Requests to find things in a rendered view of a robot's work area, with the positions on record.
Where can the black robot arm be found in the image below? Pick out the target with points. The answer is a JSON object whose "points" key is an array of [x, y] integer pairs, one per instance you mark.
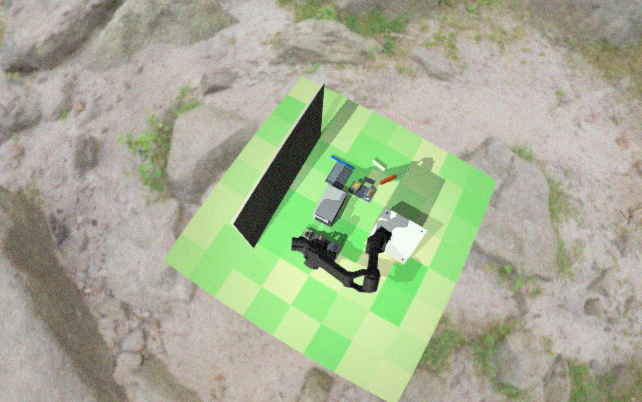
{"points": [[315, 257]]}

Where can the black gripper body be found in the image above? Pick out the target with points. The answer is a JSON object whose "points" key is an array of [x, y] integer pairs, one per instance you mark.
{"points": [[330, 254]]}

